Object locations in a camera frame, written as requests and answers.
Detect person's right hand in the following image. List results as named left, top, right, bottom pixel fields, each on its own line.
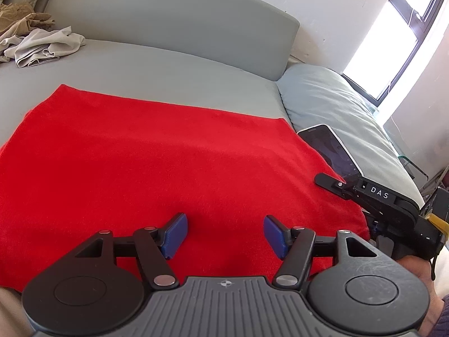
left=398, top=256, right=443, bottom=337

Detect red pants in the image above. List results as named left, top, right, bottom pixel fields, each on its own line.
left=0, top=84, right=370, bottom=292

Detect glass side table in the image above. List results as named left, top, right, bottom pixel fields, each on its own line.
left=396, top=152, right=430, bottom=190

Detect beige garment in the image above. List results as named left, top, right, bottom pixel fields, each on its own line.
left=0, top=26, right=87, bottom=68

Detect grey sofa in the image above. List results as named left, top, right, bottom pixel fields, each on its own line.
left=0, top=0, right=302, bottom=123

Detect khaki garment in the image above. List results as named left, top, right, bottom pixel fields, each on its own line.
left=0, top=2, right=57, bottom=43

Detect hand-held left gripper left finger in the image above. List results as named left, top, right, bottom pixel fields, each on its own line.
left=75, top=212, right=189, bottom=288

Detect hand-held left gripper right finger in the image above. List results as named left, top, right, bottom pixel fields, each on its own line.
left=263, top=215, right=377, bottom=288

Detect light blue cushion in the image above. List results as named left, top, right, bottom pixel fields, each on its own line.
left=277, top=64, right=427, bottom=211

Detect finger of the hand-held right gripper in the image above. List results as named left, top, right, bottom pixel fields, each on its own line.
left=314, top=173, right=355, bottom=201

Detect dark-framed window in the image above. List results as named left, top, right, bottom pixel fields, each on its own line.
left=342, top=0, right=449, bottom=108

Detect person's right forearm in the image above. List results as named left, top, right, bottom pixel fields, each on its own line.
left=430, top=293, right=449, bottom=337

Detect white-cased smartphone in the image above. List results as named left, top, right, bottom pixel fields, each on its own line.
left=297, top=124, right=363, bottom=183

